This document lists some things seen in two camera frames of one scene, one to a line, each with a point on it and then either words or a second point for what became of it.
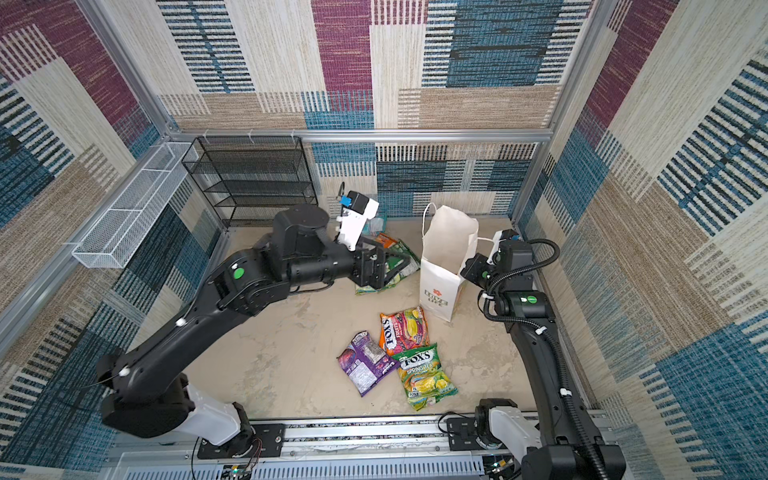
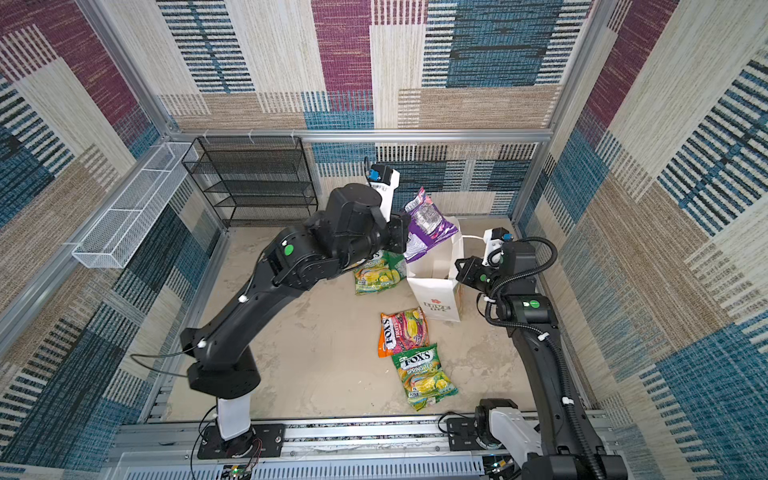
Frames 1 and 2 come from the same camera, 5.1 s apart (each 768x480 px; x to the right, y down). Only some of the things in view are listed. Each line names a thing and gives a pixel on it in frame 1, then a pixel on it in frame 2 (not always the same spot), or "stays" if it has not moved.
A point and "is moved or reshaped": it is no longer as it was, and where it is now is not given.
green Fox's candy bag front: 424,379 stays
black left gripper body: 359,273 to 393,238
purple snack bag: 366,362 to 426,225
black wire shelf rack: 249,178 stays
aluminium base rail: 387,450 stays
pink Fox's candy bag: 403,331 stays
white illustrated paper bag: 449,240 is moved or reshaped
